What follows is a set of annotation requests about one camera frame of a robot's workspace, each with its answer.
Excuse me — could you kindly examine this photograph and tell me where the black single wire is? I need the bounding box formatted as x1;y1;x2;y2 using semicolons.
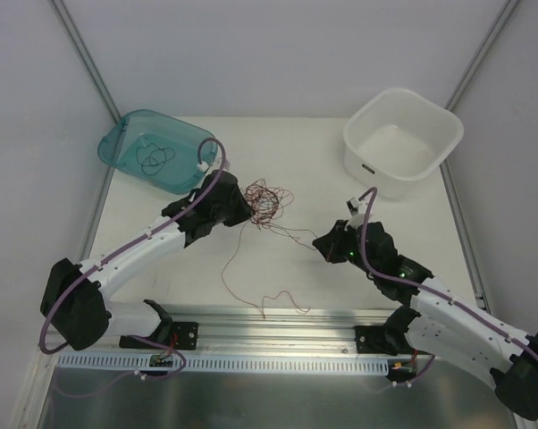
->
137;138;176;176

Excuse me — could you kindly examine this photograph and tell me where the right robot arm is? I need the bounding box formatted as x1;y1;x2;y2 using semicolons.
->
313;219;538;421

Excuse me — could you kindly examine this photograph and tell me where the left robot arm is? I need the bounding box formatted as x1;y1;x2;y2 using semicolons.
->
39;170;254;353

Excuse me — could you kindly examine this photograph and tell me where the teal transparent plastic tray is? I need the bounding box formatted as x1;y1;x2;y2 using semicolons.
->
97;109;218;195

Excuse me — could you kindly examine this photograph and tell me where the white plastic basket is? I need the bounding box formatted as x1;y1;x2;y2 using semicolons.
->
342;88;464;199

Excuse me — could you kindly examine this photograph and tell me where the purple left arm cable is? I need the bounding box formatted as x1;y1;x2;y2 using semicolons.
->
38;138;228;355

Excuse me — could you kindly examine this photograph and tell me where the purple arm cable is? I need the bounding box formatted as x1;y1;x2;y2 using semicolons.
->
38;138;228;355
353;186;538;390

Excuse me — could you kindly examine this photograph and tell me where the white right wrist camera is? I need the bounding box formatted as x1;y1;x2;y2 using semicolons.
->
346;198;368;229

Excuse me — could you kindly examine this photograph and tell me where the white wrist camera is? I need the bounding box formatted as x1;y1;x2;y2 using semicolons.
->
346;198;368;229
197;158;231;174

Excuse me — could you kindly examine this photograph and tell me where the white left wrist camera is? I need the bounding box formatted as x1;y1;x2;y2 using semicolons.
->
197;158;231;174

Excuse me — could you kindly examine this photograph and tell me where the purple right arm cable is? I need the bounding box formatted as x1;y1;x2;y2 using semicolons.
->
353;186;538;390

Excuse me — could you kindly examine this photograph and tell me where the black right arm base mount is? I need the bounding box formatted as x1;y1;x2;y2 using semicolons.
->
353;306;420;356

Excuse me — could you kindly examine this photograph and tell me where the aluminium frame rail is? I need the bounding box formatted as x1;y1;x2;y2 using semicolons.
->
38;307;449;358

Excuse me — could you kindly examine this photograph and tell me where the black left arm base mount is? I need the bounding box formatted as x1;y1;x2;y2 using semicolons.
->
119;299;199;351

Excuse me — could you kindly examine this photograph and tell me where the white slotted cable duct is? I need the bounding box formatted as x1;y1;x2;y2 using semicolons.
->
57;352;389;376

